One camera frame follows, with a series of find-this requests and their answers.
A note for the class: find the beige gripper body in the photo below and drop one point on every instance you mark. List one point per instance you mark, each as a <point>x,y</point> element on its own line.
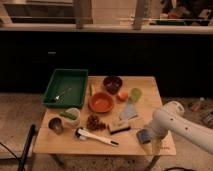
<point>156,146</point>

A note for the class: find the blue sponge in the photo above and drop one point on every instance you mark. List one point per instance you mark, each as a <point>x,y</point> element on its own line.
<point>143,136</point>

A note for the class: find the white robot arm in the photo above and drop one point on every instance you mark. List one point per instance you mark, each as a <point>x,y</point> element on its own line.
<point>169,117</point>

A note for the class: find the red orange bowl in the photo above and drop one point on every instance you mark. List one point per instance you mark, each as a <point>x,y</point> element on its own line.
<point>101,102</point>

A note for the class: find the dark maroon bowl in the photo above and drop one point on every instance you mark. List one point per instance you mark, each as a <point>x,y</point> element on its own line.
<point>112,84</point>

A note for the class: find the grey blue cloth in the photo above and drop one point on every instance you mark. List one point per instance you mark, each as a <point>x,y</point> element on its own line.
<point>128,112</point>

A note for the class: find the wooden block brush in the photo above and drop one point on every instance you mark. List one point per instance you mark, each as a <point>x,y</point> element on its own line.
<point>118,126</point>

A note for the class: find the wooden table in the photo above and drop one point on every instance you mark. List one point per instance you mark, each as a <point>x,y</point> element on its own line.
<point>48,142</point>

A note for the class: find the light green cup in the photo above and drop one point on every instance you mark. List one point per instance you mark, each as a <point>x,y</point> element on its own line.
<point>135,94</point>

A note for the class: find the orange fruit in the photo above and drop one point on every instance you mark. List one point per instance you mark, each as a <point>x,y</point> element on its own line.
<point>122,95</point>

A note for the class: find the small green yellow vegetable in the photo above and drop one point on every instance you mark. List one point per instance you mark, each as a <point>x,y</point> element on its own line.
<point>92,90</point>

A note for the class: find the green cucumber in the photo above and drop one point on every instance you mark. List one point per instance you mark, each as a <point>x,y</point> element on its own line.
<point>68,115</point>

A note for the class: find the small metal cup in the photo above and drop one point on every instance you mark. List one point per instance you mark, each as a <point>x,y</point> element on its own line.
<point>55,124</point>

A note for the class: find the metal fork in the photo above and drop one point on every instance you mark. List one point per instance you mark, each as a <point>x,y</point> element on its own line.
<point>57,97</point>

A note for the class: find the green plastic tray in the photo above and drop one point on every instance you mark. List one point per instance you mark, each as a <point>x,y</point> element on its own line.
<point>62,79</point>

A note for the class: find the white handled brush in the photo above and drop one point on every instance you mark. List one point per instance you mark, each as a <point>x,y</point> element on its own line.
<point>83,134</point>

